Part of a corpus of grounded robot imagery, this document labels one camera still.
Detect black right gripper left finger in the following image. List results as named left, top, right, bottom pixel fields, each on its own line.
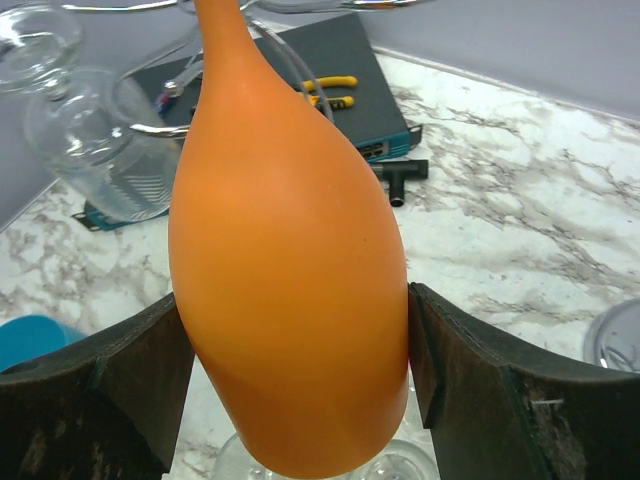
left=1, top=294, right=194, bottom=479

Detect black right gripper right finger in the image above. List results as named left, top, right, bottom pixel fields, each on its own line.
left=408, top=283, right=639, bottom=479

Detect orange plastic goblet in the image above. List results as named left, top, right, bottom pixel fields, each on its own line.
left=169, top=1, right=408, bottom=479

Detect clear patterned wine glass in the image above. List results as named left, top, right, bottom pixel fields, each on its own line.
left=1, top=2, right=180, bottom=222

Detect chrome wine glass rack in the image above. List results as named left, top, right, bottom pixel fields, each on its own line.
left=62, top=1, right=417, bottom=139

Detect blue plastic goblet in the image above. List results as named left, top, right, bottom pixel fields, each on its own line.
left=1, top=315, right=86, bottom=371

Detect black pipe fitting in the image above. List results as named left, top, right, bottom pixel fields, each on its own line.
left=370, top=160, right=429, bottom=208

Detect yellow black crimping tool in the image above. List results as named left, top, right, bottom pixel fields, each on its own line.
left=308, top=95, right=355, bottom=111

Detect blue handled screwdriver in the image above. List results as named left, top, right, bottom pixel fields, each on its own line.
left=153, top=80, right=183, bottom=117

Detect yellow handled pliers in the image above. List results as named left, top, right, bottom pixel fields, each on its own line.
left=292, top=75, right=358, bottom=92

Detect dark blue network switch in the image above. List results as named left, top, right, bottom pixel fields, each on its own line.
left=72, top=12, right=424, bottom=232

